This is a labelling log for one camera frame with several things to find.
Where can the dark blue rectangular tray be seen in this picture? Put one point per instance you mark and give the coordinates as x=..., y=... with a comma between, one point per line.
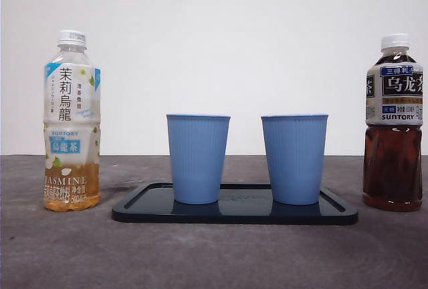
x=240, y=213

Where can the dark oolong tea bottle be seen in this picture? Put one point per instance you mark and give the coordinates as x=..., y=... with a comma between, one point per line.
x=391, y=168

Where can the blue ribbed plastic cup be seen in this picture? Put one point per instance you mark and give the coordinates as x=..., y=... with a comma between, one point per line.
x=197, y=158
x=294, y=158

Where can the jasmine tea bottle white label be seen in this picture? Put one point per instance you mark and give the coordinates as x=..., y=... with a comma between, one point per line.
x=72, y=101

